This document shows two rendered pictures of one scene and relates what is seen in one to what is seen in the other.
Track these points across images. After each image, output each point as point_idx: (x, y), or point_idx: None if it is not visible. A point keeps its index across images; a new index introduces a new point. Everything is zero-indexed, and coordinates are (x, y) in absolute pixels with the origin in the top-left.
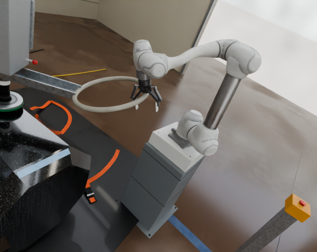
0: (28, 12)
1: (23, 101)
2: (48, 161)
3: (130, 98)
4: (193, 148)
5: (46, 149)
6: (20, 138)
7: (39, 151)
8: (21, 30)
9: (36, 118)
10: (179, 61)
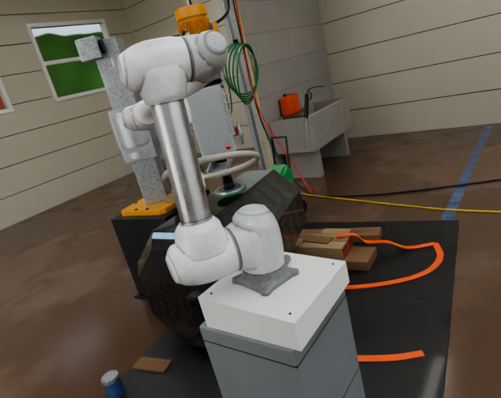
0: (217, 100)
1: (238, 191)
2: (174, 236)
3: None
4: (245, 294)
5: None
6: None
7: None
8: (209, 117)
9: (229, 208)
10: (143, 104)
